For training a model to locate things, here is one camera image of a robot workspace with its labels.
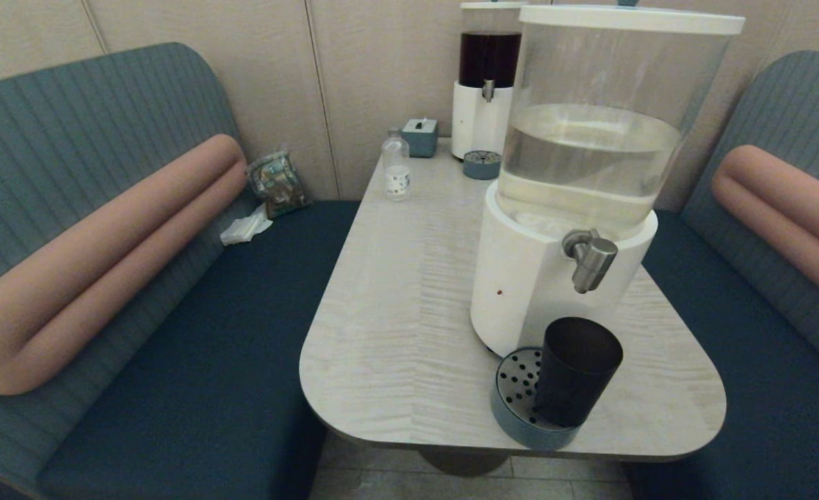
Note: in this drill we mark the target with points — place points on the blue-grey tissue box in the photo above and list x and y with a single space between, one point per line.
420 139

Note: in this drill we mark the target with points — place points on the large clear water dispenser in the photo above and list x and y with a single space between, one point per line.
531 278

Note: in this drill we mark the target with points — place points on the white crumpled tissue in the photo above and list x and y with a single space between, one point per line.
245 228

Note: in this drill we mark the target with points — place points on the large white dispenser lid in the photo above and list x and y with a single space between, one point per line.
631 19

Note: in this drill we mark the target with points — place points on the printed snack bag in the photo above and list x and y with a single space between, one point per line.
277 184

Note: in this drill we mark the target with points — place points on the small steel dispenser tap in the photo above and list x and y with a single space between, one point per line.
488 90

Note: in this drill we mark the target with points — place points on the small white dispenser lid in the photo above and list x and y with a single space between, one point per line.
486 5

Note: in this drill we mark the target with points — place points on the teal upholstered bench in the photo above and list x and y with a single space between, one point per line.
208 347
763 389

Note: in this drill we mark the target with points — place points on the round metal drip tray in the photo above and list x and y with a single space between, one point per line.
517 382

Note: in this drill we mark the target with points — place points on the large steel dispenser tap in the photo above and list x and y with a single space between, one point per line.
592 264

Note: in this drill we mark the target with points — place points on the black plastic cup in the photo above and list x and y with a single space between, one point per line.
578 375

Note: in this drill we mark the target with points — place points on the small dark drink dispenser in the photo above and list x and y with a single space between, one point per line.
477 125

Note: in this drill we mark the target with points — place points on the small blue drip tray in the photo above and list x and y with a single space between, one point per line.
482 165

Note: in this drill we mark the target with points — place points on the clear plastic bottle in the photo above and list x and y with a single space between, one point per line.
396 173

